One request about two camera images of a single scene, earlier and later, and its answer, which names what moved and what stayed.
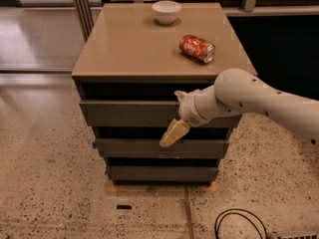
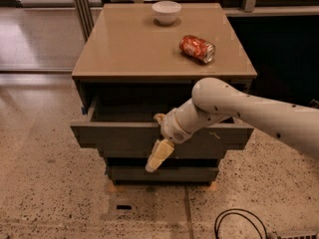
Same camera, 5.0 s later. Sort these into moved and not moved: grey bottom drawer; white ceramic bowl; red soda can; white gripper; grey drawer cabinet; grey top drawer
Moved: grey top drawer; white gripper
Not moved: white ceramic bowl; red soda can; grey drawer cabinet; grey bottom drawer
